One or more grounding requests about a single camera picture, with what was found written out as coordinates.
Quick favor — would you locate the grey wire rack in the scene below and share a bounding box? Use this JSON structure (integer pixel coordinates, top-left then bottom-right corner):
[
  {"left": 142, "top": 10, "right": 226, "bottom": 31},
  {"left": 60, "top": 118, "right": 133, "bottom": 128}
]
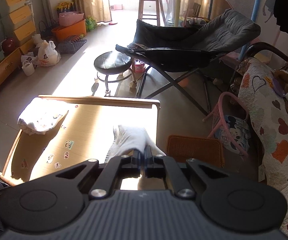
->
[{"left": 57, "top": 35, "right": 88, "bottom": 54}]

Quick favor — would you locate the blue metal pole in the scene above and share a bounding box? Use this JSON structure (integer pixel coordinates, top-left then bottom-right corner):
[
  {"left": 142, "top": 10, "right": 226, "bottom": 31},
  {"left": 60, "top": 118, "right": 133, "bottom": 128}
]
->
[{"left": 240, "top": 0, "right": 264, "bottom": 60}]

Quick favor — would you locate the yellow storage drawer stack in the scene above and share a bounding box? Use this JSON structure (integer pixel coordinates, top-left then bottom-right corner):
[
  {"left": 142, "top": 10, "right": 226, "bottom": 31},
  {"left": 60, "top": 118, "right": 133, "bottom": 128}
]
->
[{"left": 0, "top": 0, "right": 36, "bottom": 53}]

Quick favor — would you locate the dark red jar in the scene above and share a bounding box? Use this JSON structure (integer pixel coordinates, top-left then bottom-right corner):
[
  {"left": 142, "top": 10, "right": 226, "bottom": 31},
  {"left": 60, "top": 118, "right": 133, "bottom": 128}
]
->
[{"left": 1, "top": 38, "right": 17, "bottom": 54}]

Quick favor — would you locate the heart-patterned quilt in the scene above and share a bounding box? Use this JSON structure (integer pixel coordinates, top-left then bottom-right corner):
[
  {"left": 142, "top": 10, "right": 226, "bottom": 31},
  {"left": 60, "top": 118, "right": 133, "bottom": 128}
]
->
[{"left": 238, "top": 57, "right": 288, "bottom": 238}]

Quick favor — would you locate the cartoon cushion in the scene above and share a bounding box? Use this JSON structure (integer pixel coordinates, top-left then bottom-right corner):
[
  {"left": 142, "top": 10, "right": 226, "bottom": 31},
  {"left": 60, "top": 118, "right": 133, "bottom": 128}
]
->
[{"left": 214, "top": 115, "right": 252, "bottom": 153}]

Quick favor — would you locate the orange plastic tub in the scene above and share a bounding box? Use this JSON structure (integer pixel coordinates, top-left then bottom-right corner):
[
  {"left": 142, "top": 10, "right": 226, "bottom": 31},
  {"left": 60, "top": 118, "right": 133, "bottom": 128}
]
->
[{"left": 51, "top": 19, "right": 87, "bottom": 42}]

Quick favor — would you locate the yellow toy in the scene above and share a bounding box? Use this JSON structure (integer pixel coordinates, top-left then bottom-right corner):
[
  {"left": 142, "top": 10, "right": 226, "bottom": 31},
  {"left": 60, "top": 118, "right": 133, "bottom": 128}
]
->
[{"left": 55, "top": 2, "right": 74, "bottom": 12}]

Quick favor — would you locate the black folding lounge chair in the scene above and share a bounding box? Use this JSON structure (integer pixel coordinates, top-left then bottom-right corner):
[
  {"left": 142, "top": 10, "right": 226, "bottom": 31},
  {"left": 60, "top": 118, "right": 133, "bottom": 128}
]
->
[{"left": 115, "top": 8, "right": 262, "bottom": 117}]

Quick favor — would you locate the white plastic bag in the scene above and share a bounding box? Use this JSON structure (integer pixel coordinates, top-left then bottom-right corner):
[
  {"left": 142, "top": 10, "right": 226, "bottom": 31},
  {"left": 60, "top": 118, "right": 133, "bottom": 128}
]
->
[{"left": 35, "top": 40, "right": 61, "bottom": 67}]

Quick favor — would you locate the white garment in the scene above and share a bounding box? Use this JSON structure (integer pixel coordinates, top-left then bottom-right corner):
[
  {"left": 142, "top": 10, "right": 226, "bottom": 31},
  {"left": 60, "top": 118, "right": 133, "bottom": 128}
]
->
[{"left": 105, "top": 124, "right": 167, "bottom": 190}]

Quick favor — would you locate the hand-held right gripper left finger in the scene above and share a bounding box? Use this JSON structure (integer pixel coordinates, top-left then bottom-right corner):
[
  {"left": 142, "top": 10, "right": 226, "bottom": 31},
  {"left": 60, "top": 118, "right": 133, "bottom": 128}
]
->
[{"left": 34, "top": 150, "right": 142, "bottom": 200}]

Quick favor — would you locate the wooden step ladder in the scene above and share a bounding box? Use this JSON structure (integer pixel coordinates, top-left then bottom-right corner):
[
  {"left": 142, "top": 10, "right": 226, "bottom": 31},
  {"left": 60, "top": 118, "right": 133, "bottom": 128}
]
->
[{"left": 138, "top": 0, "right": 169, "bottom": 27}]

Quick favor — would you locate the dark bentwood chair frame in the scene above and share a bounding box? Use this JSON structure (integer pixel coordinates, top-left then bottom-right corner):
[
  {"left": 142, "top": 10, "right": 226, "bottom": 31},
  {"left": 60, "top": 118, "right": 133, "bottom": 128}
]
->
[{"left": 244, "top": 42, "right": 288, "bottom": 62}]

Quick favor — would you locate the black handbag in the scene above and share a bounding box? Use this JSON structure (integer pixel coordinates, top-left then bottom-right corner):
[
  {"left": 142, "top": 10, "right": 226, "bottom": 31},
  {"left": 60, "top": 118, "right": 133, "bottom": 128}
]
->
[{"left": 39, "top": 20, "right": 58, "bottom": 38}]

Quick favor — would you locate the wooden television cabinet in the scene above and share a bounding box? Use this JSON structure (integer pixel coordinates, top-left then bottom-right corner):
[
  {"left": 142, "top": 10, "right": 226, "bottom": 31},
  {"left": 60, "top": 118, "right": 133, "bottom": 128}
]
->
[{"left": 0, "top": 39, "right": 37, "bottom": 105}]

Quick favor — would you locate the small white tote bag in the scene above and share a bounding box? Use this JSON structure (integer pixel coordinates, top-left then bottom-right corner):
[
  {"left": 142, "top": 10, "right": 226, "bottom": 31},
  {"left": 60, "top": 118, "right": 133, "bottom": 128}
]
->
[{"left": 21, "top": 52, "right": 38, "bottom": 77}]

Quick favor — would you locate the wooden table with stickers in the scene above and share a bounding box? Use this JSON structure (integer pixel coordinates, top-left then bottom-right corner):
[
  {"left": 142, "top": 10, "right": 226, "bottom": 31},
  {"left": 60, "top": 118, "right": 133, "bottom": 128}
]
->
[{"left": 10, "top": 104, "right": 80, "bottom": 178}]

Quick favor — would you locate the pink basket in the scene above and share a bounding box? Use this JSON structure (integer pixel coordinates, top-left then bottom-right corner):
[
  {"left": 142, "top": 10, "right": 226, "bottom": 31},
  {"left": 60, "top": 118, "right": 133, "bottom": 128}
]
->
[{"left": 59, "top": 11, "right": 84, "bottom": 27}]

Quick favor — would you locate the pink child's chair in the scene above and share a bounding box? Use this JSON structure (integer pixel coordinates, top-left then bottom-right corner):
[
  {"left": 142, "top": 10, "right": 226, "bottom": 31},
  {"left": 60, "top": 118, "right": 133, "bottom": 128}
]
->
[{"left": 203, "top": 92, "right": 251, "bottom": 157}]

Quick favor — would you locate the green toy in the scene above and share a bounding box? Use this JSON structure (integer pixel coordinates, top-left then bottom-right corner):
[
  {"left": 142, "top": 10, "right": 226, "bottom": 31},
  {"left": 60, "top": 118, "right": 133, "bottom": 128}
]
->
[{"left": 85, "top": 16, "right": 97, "bottom": 32}]

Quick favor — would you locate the brown woven mat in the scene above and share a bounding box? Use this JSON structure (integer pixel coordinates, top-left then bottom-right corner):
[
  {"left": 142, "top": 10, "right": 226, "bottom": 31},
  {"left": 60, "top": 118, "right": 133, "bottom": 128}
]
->
[{"left": 166, "top": 135, "right": 226, "bottom": 168}]

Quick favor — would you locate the wooden chair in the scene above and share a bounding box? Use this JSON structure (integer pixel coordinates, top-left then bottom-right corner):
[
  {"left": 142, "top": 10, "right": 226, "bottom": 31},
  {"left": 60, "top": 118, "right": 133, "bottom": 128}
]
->
[{"left": 191, "top": 2, "right": 202, "bottom": 18}]

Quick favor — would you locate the crumpled printed white cloth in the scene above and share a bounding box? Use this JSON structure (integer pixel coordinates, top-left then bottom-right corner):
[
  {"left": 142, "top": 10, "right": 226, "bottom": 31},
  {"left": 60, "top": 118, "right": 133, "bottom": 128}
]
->
[{"left": 17, "top": 97, "right": 69, "bottom": 136}]

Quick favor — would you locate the round black stool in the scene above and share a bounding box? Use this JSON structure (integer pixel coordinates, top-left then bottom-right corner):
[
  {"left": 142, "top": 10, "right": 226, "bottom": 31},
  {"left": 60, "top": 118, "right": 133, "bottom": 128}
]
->
[{"left": 94, "top": 51, "right": 138, "bottom": 98}]

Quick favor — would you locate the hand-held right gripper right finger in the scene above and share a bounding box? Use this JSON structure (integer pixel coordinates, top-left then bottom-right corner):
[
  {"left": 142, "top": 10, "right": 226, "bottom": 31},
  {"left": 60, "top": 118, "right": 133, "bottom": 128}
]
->
[{"left": 145, "top": 146, "right": 249, "bottom": 200}]

